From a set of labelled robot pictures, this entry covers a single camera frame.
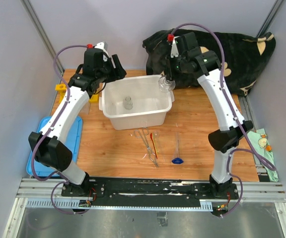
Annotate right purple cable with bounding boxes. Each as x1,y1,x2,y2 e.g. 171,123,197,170
171,23,278,219

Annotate clear acrylic tube rack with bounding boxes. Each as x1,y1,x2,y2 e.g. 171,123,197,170
80,102,90,115

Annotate graduated cylinder blue base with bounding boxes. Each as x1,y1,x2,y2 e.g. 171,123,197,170
171,132,184,165

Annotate white plastic bin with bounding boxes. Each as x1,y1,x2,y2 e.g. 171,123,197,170
99,75,175,130

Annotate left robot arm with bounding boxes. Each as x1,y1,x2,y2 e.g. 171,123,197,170
28,42,126,196

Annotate metal crucible tongs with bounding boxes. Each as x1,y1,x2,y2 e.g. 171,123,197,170
134,127,158,167

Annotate red yellow green spatula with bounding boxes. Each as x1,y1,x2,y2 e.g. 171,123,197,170
150,133,158,159

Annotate black floral blanket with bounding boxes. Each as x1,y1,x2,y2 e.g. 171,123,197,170
143,30,276,96

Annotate glass petri dish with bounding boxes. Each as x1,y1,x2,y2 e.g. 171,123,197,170
158,75,176,93

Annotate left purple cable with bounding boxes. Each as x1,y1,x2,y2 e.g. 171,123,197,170
30,44,91,215

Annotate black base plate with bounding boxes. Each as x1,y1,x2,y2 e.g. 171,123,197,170
61,177,232,209

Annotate small glass beaker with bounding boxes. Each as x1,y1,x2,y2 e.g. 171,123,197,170
123,97,133,110

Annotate yellow test tube rack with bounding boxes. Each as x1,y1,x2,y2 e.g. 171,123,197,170
55,84,99,103

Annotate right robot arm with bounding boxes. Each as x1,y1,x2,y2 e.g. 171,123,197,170
165,32,253,198

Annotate purple cable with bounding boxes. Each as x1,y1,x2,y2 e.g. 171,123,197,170
30,44,91,215
171,23,278,219

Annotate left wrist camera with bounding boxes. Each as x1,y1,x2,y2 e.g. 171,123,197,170
86,41,109,62

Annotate green printed cloth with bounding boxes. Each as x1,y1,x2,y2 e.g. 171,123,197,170
247,128,279,182

